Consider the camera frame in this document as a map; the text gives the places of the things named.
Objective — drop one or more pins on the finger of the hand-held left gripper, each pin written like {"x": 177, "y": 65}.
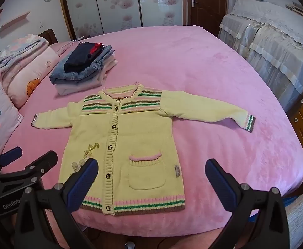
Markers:
{"x": 10, "y": 155}
{"x": 45, "y": 160}

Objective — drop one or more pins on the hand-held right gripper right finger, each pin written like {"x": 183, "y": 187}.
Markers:
{"x": 219, "y": 184}

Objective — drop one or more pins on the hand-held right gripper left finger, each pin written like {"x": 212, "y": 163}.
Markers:
{"x": 82, "y": 184}

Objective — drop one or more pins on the yellow striped knit cardigan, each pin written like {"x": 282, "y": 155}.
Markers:
{"x": 141, "y": 134}

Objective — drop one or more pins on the pink pillow with orange print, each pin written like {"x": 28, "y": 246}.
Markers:
{"x": 24, "y": 77}

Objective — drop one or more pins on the folded denim jeans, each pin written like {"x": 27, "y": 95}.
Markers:
{"x": 71, "y": 76}

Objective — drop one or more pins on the folded white garment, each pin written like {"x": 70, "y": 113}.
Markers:
{"x": 89, "y": 84}

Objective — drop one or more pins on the white woven cloth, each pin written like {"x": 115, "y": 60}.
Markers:
{"x": 302, "y": 220}

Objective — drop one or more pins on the pink bed blanket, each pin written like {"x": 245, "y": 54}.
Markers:
{"x": 206, "y": 83}

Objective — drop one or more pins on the folded navy garment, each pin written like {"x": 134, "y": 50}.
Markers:
{"x": 80, "y": 55}

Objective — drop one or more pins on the folded floral quilt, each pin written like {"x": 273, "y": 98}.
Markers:
{"x": 21, "y": 44}

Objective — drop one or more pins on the folded red garment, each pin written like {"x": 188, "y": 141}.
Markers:
{"x": 96, "y": 47}

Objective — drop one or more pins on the wooden headboard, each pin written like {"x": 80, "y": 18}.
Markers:
{"x": 49, "y": 35}

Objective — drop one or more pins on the cream lace covered furniture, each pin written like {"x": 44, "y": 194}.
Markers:
{"x": 276, "y": 51}

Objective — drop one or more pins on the floral sliding door wardrobe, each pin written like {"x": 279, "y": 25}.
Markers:
{"x": 120, "y": 5}

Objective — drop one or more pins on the brown wooden door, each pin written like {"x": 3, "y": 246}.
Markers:
{"x": 208, "y": 10}

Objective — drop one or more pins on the wooden wall shelf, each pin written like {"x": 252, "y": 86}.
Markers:
{"x": 13, "y": 22}

